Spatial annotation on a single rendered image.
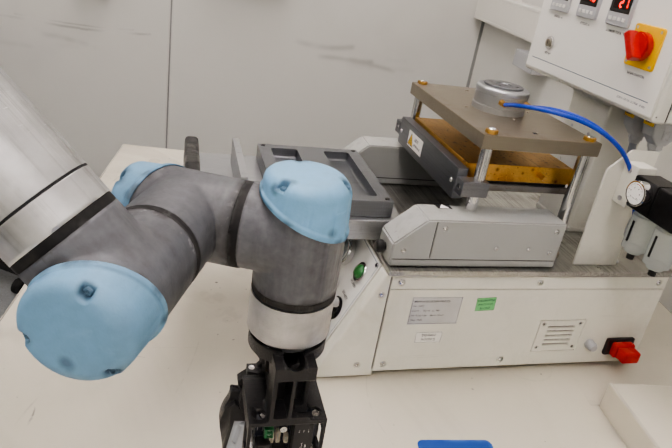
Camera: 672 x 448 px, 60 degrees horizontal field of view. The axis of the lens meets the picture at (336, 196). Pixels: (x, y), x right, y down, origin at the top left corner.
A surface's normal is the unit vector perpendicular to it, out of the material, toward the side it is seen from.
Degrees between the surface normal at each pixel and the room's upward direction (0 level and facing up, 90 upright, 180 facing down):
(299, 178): 0
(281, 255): 94
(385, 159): 90
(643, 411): 0
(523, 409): 0
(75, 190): 46
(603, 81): 90
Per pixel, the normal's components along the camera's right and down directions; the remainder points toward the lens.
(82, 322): -0.13, 0.37
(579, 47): -0.96, -0.04
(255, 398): 0.15, -0.91
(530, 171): 0.23, 0.42
